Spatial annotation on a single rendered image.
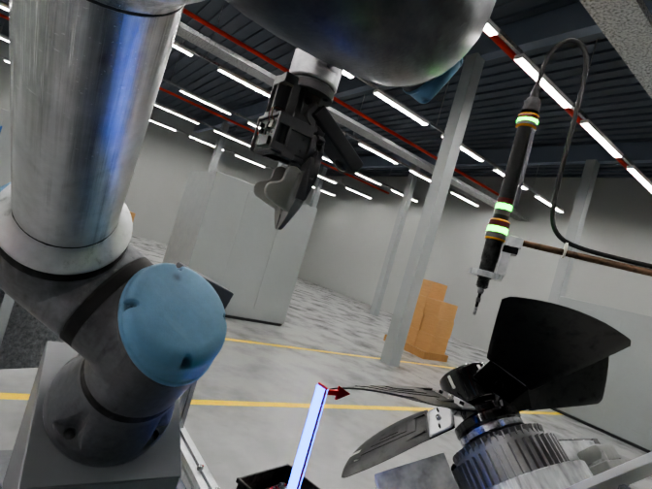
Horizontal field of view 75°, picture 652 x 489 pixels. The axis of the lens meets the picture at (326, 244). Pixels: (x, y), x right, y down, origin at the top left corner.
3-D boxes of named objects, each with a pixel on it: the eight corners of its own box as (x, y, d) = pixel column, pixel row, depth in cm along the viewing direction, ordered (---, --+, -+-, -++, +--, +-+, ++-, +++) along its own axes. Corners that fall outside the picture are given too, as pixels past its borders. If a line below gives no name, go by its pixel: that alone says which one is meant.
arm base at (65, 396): (28, 470, 46) (52, 433, 41) (55, 344, 55) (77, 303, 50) (167, 465, 54) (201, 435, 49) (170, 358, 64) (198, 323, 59)
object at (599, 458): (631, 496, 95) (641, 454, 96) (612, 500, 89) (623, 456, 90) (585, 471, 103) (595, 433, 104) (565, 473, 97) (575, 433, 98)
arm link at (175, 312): (144, 442, 45) (199, 385, 38) (44, 361, 44) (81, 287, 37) (206, 367, 55) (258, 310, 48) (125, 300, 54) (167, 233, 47)
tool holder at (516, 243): (509, 284, 93) (521, 242, 93) (512, 283, 86) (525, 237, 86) (468, 274, 96) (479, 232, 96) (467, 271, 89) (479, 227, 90)
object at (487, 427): (487, 449, 98) (483, 440, 99) (537, 422, 91) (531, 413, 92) (449, 450, 90) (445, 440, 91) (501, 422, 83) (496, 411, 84)
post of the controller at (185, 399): (182, 428, 112) (204, 356, 113) (172, 428, 110) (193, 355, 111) (179, 422, 115) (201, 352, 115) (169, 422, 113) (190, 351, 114)
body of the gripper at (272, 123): (246, 154, 62) (270, 77, 62) (295, 175, 67) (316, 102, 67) (269, 151, 56) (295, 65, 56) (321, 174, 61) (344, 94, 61)
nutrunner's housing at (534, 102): (490, 290, 92) (544, 92, 94) (491, 290, 89) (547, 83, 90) (472, 285, 94) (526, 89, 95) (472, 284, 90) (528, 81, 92)
